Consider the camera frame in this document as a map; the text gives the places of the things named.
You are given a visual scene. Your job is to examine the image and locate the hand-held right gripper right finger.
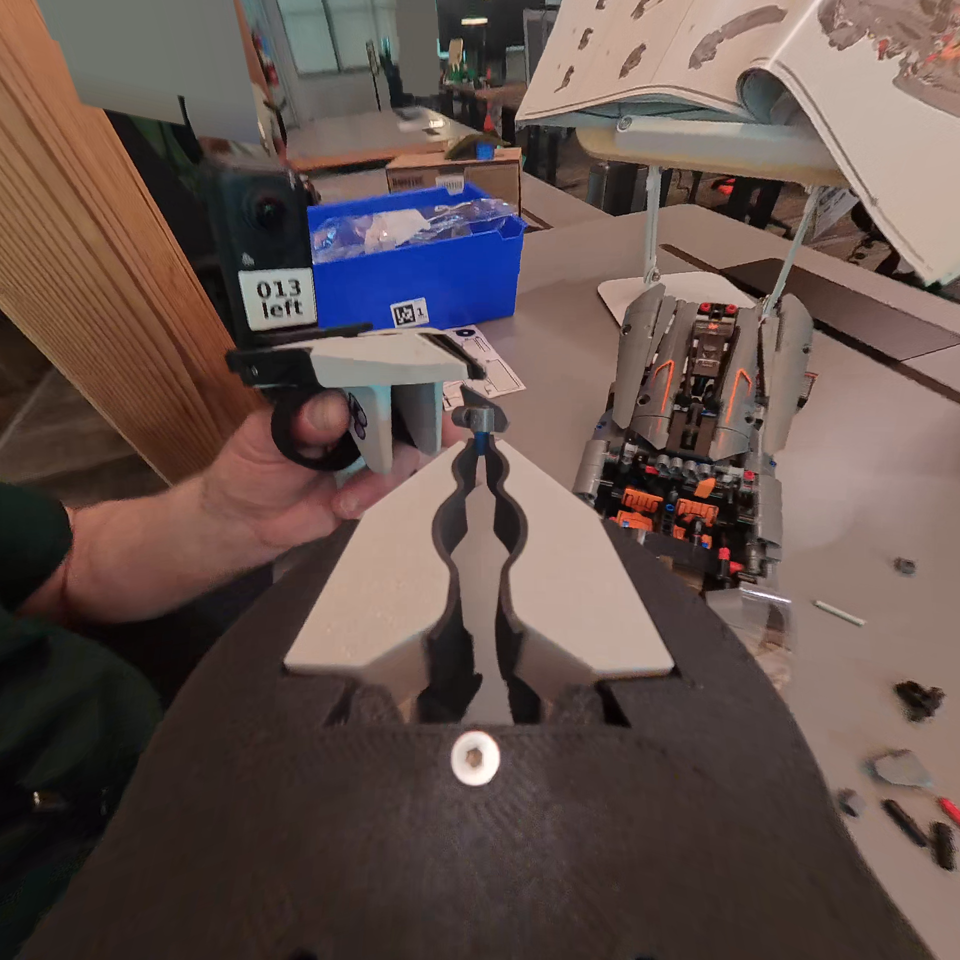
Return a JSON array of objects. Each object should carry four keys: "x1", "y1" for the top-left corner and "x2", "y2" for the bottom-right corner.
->
[{"x1": 483, "y1": 437, "x2": 676, "y2": 725}]

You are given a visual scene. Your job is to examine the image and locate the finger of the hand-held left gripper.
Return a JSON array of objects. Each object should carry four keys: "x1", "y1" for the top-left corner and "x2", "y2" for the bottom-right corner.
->
[
  {"x1": 309, "y1": 330, "x2": 487, "y2": 457},
  {"x1": 408, "y1": 327, "x2": 489, "y2": 375}
]

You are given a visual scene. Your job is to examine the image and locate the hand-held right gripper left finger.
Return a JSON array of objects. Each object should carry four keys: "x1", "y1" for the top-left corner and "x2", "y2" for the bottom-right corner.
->
[{"x1": 283, "y1": 439, "x2": 475, "y2": 725}]

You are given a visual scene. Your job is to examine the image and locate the grey lego connector blue pin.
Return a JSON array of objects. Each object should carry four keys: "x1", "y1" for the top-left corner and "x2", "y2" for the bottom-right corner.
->
[{"x1": 452, "y1": 405, "x2": 500, "y2": 459}]

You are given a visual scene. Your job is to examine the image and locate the person's left forearm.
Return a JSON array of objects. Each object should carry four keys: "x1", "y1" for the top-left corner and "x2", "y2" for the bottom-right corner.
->
[{"x1": 15, "y1": 480, "x2": 226, "y2": 624}]

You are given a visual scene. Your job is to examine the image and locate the grey lego car model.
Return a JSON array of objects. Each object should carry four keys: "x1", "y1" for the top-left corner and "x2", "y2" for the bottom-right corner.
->
[{"x1": 573, "y1": 285, "x2": 815, "y2": 594}]

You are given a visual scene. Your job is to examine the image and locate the black lego connector piece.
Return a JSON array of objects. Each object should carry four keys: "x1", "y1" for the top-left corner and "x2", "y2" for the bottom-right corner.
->
[{"x1": 896, "y1": 681, "x2": 946, "y2": 721}]

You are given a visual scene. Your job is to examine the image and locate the grey lego panel piece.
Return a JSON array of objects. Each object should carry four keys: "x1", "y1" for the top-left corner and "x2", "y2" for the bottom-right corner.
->
[{"x1": 870, "y1": 750, "x2": 935, "y2": 789}]

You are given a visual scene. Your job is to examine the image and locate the lego instruction booklet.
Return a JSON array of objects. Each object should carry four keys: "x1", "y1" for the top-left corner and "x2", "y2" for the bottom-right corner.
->
[{"x1": 516, "y1": 0, "x2": 960, "y2": 286}]

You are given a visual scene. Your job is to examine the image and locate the black lego axle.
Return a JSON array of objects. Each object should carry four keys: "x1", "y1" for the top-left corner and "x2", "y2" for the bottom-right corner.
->
[{"x1": 881, "y1": 798, "x2": 930, "y2": 847}]

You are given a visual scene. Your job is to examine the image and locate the person's left hand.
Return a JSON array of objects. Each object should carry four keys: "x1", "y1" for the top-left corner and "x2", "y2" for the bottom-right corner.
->
[{"x1": 198, "y1": 390, "x2": 468, "y2": 558}]

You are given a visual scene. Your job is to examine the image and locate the white sticker sheet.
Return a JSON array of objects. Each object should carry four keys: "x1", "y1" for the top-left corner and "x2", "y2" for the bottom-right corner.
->
[{"x1": 442, "y1": 326, "x2": 526, "y2": 410}]

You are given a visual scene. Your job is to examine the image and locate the blue plastic bin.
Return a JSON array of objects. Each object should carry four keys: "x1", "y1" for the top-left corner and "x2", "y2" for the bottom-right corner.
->
[{"x1": 306, "y1": 183, "x2": 526, "y2": 331}]

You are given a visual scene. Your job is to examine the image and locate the clear plastic bags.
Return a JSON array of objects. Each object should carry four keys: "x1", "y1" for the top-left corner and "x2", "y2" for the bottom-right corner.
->
[{"x1": 311, "y1": 198, "x2": 519, "y2": 264}]

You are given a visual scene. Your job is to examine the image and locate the clear empty plastic bag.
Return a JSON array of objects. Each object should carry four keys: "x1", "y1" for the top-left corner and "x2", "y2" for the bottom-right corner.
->
[{"x1": 705, "y1": 585, "x2": 792, "y2": 687}]

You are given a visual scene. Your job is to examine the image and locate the wooden pillar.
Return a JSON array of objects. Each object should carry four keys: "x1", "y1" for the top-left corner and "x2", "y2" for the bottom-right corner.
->
[{"x1": 0, "y1": 0, "x2": 279, "y2": 485}]

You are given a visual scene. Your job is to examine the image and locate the brown cardboard box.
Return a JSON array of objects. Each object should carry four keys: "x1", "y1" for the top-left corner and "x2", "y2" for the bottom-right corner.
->
[{"x1": 386, "y1": 146, "x2": 522, "y2": 211}]

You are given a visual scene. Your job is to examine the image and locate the white book stand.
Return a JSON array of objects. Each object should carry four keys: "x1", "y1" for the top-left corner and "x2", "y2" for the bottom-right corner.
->
[{"x1": 577, "y1": 112, "x2": 849, "y2": 327}]

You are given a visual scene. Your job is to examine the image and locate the dark green sweater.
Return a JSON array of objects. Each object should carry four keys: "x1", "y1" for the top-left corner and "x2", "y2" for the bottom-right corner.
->
[{"x1": 0, "y1": 483, "x2": 166, "y2": 849}]

